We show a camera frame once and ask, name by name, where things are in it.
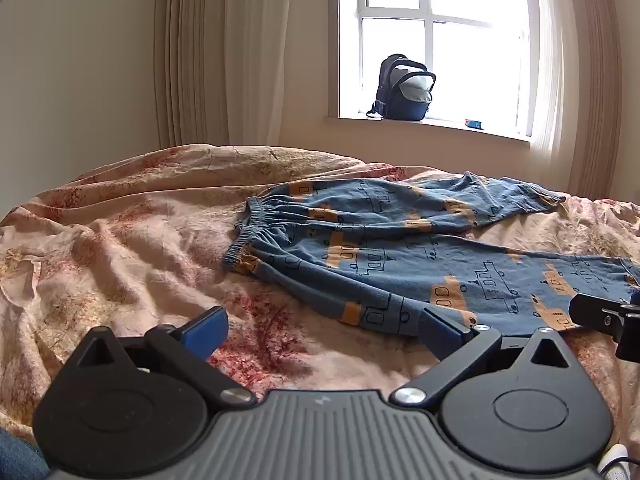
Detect person's blue trouser leg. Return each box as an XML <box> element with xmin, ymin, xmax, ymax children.
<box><xmin>0</xmin><ymin>427</ymin><xmax>51</xmax><ymax>480</ymax></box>

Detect pink floral bed blanket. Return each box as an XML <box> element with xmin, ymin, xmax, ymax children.
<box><xmin>0</xmin><ymin>144</ymin><xmax>640</xmax><ymax>453</ymax></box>

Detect dark blue backpack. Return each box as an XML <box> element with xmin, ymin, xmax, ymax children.
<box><xmin>366</xmin><ymin>53</ymin><xmax>437</xmax><ymax>122</ymax></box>

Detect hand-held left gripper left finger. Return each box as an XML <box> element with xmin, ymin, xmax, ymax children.
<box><xmin>70</xmin><ymin>306</ymin><xmax>257</xmax><ymax>406</ymax></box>

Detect blue pants with orange print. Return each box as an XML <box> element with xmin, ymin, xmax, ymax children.
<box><xmin>222</xmin><ymin>171</ymin><xmax>640</xmax><ymax>337</ymax></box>

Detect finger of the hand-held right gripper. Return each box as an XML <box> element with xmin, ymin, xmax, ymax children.
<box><xmin>569</xmin><ymin>291</ymin><xmax>640</xmax><ymax>362</ymax></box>

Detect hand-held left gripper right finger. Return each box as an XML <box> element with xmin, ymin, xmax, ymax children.
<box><xmin>389</xmin><ymin>307</ymin><xmax>582</xmax><ymax>406</ymax></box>

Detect white framed window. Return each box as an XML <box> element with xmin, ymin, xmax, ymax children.
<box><xmin>324</xmin><ymin>0</ymin><xmax>540</xmax><ymax>148</ymax></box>

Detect white shoe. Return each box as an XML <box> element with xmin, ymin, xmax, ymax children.
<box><xmin>597</xmin><ymin>443</ymin><xmax>632</xmax><ymax>480</ymax></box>

